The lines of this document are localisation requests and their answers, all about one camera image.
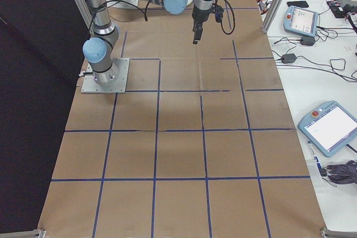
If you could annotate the blue grey teach pendant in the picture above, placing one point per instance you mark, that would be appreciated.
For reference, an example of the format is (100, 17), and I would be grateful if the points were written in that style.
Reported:
(329, 126)
(302, 20)

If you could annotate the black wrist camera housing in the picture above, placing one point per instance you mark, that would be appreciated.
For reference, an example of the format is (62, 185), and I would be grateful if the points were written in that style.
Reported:
(219, 13)

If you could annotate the black electronics box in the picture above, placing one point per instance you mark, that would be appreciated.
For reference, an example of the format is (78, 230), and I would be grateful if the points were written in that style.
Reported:
(346, 10)

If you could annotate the orange black usb hub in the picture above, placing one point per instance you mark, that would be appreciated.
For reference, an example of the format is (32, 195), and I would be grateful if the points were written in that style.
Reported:
(265, 6)

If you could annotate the black frame cover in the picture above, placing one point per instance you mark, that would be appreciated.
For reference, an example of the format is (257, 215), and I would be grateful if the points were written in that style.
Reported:
(28, 82)

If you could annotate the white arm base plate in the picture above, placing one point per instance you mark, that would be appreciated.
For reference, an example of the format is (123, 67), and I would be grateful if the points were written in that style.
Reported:
(131, 1)
(122, 82)

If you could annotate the aluminium frame bar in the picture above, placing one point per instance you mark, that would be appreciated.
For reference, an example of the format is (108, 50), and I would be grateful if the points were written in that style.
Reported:
(81, 4)

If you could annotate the black smartphone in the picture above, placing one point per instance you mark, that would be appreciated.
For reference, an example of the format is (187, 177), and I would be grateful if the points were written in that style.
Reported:
(298, 4)

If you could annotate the white desk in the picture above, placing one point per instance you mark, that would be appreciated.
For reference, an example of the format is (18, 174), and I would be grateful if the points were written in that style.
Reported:
(306, 82)

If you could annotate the dark folded umbrella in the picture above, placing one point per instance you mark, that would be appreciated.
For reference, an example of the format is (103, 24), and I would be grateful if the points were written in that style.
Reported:
(341, 172)

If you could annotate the black power adapter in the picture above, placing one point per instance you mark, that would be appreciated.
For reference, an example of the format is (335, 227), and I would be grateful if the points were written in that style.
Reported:
(288, 58)
(308, 41)

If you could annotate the aluminium table edge bar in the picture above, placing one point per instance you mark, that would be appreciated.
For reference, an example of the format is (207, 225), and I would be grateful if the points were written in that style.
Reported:
(338, 233)
(22, 233)

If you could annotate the aluminium rig post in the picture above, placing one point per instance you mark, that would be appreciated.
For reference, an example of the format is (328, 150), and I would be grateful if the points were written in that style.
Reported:
(276, 4)

